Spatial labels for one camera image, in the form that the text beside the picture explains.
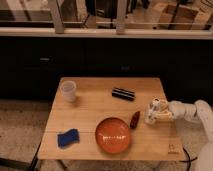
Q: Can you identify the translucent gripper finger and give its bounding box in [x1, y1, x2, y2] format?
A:
[152, 98, 168, 109]
[155, 114, 173, 122]

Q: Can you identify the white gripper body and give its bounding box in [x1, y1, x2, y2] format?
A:
[168, 101, 181, 119]

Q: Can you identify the clear plastic bottle white cap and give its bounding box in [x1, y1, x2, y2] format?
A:
[145, 102, 157, 124]

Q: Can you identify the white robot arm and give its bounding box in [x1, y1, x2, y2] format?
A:
[148, 99, 213, 171]

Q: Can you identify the dark red chili pepper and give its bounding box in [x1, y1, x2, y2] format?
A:
[130, 111, 140, 129]

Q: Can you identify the black rectangular box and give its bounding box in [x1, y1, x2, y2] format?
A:
[112, 88, 135, 101]

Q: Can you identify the orange round plate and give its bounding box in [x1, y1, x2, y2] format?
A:
[95, 117, 131, 154]

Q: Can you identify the wooden folding table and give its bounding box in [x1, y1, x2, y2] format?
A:
[38, 77, 184, 161]

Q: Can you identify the cardboard box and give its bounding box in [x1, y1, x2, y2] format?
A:
[158, 3, 197, 30]

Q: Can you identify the blue sponge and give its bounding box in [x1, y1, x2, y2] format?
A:
[57, 129, 80, 148]

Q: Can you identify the white plastic cup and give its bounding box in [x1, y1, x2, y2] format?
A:
[59, 81, 77, 102]

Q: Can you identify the black office chair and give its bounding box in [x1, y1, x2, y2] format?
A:
[82, 0, 138, 29]

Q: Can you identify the black cable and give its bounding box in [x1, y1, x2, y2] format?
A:
[181, 146, 201, 171]

